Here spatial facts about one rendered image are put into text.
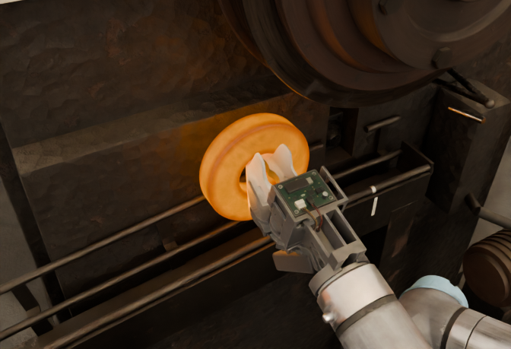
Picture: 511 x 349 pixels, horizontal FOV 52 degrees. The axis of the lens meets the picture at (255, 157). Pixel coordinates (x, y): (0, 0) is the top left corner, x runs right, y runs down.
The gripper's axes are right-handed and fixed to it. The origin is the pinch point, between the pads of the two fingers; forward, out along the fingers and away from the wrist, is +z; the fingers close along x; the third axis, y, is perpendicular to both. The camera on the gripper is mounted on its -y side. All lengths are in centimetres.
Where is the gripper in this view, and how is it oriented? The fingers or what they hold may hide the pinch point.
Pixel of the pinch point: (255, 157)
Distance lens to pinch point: 69.6
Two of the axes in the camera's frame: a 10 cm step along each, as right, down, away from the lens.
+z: -4.7, -7.3, 5.0
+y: 1.1, -6.0, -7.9
